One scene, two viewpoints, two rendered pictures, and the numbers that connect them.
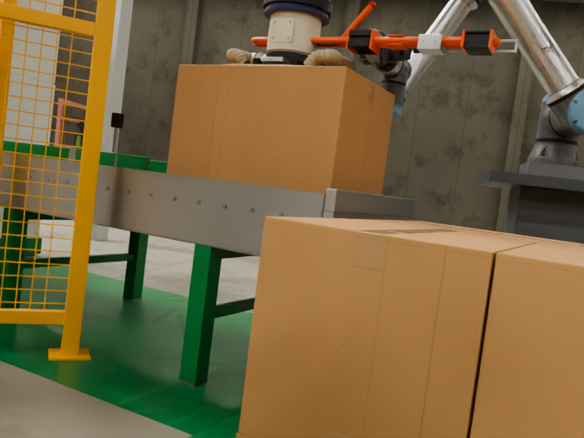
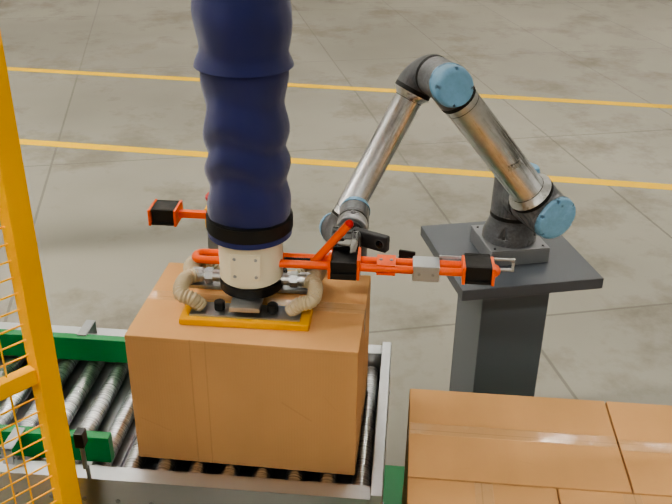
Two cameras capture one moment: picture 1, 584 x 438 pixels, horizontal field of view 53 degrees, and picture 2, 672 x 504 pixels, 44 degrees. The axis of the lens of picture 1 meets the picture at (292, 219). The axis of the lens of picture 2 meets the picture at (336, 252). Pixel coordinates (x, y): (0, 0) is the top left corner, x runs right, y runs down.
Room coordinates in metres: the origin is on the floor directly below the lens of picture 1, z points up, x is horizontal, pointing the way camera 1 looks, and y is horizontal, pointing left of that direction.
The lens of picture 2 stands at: (0.05, 0.63, 2.13)
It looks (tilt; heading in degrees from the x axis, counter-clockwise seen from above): 28 degrees down; 337
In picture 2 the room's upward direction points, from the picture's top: 1 degrees clockwise
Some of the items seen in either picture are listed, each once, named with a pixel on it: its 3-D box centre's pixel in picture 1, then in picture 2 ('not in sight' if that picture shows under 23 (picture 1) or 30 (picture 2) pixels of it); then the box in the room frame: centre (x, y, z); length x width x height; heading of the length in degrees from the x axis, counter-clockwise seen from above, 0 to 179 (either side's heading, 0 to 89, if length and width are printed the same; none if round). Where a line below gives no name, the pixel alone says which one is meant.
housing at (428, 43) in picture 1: (432, 44); (425, 268); (1.75, -0.35, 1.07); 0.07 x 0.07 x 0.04; 63
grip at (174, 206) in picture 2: not in sight; (165, 212); (2.33, 0.22, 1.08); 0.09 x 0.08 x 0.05; 153
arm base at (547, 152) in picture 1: (554, 153); (510, 223); (2.28, -0.98, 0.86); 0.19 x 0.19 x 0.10
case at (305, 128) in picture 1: (281, 140); (257, 363); (1.94, 0.07, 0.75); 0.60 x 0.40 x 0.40; 61
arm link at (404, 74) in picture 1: (395, 69); (353, 216); (2.12, -0.30, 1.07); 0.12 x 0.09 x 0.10; 152
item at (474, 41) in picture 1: (478, 42); (477, 270); (1.68, -0.46, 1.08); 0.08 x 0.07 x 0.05; 63
